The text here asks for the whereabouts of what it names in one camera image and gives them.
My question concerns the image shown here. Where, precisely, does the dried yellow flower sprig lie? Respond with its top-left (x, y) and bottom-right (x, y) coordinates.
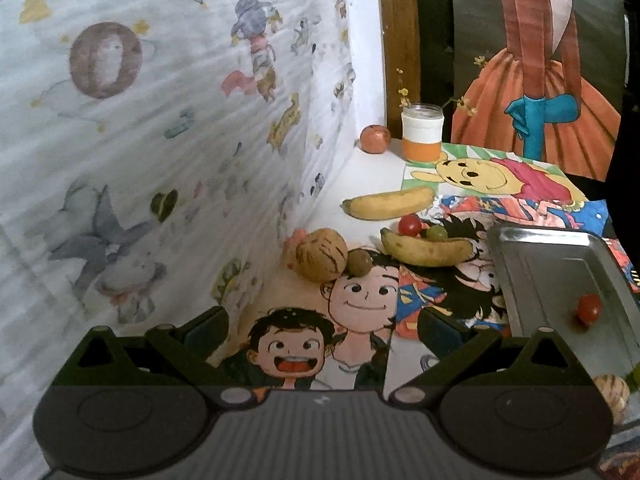
top-left (395, 50), bottom-right (477, 117)

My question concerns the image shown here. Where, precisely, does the green grape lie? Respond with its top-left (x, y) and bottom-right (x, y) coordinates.
top-left (425, 224), bottom-right (448, 242)

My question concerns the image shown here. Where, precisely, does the red cherry tomato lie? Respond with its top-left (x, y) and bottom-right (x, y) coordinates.
top-left (397, 214), bottom-right (422, 237)
top-left (575, 294), bottom-right (603, 326)

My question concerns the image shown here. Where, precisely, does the white cartoon print cloth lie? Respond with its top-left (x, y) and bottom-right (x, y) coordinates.
top-left (1, 0), bottom-right (356, 479)

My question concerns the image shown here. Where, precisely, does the small brown kiwi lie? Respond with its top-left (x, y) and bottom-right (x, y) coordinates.
top-left (346, 248), bottom-right (373, 278)

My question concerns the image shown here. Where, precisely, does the colourful anime drawing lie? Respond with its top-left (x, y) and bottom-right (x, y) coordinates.
top-left (397, 195), bottom-right (639, 340)

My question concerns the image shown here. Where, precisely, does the brown wooden door frame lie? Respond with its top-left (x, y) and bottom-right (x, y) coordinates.
top-left (380, 0), bottom-right (421, 139)

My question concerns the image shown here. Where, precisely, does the orange dress girl poster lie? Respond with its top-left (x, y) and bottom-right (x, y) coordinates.
top-left (452, 0), bottom-right (620, 181)

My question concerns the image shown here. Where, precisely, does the yellow banana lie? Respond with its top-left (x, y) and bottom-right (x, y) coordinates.
top-left (341, 186), bottom-right (435, 221)
top-left (380, 228), bottom-right (474, 268)

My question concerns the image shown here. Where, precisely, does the striped pepino melon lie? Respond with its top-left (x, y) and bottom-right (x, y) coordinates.
top-left (593, 374), bottom-right (630, 426)
top-left (294, 228), bottom-right (348, 283)

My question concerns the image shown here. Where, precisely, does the red apple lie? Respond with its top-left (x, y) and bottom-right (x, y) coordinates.
top-left (359, 125), bottom-right (392, 155)

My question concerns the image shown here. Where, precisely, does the silver metal tray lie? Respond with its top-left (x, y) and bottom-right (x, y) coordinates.
top-left (503, 233), bottom-right (639, 377)

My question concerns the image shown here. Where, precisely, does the orange white glass jar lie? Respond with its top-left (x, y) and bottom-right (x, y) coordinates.
top-left (401, 104), bottom-right (445, 162)

